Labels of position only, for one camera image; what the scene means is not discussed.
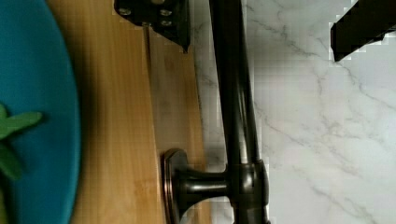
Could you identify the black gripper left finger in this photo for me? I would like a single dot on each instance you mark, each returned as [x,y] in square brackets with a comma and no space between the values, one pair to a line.
[168,18]

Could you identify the blue plate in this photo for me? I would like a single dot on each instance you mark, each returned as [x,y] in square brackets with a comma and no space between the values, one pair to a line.
[37,75]

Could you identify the green leafy toy vegetable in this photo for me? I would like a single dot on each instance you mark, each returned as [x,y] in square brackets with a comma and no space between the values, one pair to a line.
[9,127]

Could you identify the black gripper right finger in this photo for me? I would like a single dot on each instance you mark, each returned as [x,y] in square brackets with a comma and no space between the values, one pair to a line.
[366,22]

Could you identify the dark bronze drawer handle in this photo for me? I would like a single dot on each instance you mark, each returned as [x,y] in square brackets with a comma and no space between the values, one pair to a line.
[244,180]

